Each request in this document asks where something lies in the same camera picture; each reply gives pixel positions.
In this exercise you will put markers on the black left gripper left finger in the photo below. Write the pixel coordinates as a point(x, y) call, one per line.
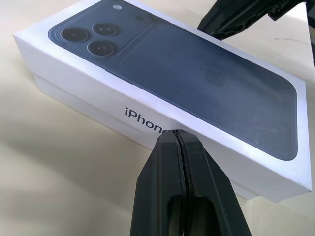
point(155, 184)

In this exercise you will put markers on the white phone box lid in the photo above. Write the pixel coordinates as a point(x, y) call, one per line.
point(197, 86)

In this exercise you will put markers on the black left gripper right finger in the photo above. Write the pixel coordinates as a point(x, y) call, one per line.
point(204, 182)

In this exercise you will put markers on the white phone box base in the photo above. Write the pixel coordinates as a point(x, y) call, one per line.
point(61, 95)

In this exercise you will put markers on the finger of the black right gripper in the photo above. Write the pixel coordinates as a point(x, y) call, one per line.
point(236, 14)

